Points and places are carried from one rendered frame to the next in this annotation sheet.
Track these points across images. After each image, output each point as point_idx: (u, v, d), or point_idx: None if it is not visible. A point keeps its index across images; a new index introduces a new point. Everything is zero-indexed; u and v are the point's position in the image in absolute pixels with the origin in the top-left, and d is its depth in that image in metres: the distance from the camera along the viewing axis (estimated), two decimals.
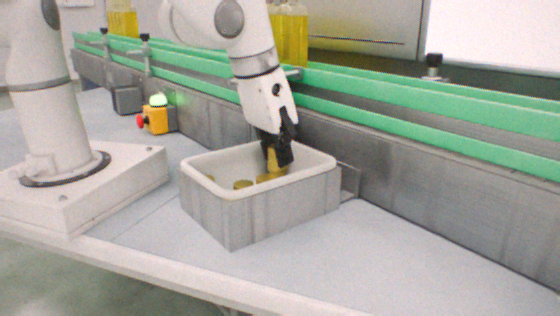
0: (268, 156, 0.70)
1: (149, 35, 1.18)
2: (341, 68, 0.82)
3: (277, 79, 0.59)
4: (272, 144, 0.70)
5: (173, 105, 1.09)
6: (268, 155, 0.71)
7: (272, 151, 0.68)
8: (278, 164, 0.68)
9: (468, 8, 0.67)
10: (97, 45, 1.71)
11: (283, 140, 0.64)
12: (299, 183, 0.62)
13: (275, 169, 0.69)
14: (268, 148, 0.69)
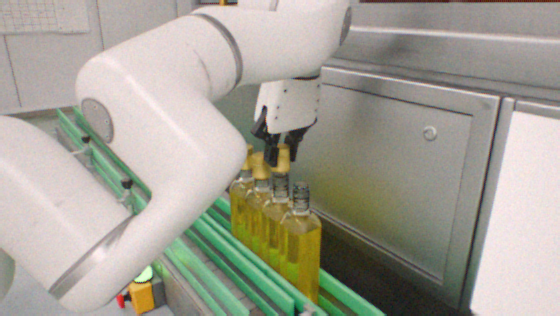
0: (262, 166, 0.74)
1: (132, 181, 1.02)
2: (362, 304, 0.66)
3: None
4: (255, 156, 0.74)
5: (160, 277, 0.93)
6: (257, 167, 0.74)
7: None
8: (294, 158, 0.70)
9: (535, 289, 0.51)
10: (80, 141, 1.55)
11: (307, 129, 0.69)
12: None
13: (269, 173, 0.76)
14: (262, 159, 0.73)
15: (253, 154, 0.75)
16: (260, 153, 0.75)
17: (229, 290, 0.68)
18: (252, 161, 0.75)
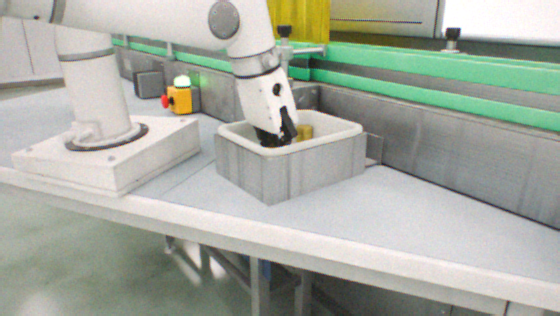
0: None
1: None
2: (362, 46, 0.87)
3: (278, 79, 0.60)
4: None
5: (196, 86, 1.15)
6: None
7: None
8: None
9: None
10: (114, 35, 1.76)
11: (283, 140, 0.64)
12: (330, 145, 0.67)
13: None
14: None
15: None
16: None
17: None
18: None
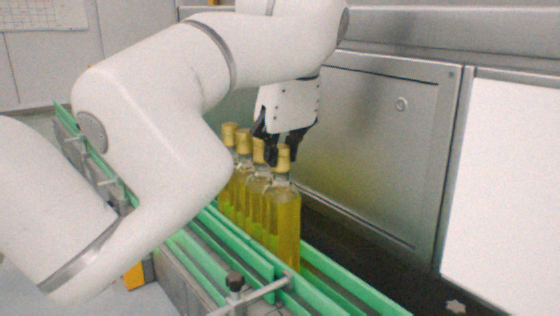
0: (246, 141, 0.77)
1: None
2: (339, 271, 0.69)
3: None
4: (239, 132, 0.77)
5: (149, 254, 0.96)
6: (240, 142, 0.77)
7: (251, 134, 0.77)
8: (294, 158, 0.70)
9: (497, 248, 0.54)
10: (76, 130, 1.58)
11: (308, 129, 0.69)
12: None
13: (253, 149, 0.79)
14: (245, 134, 0.76)
15: (237, 130, 0.78)
16: (244, 129, 0.79)
17: (212, 258, 0.72)
18: (236, 137, 0.78)
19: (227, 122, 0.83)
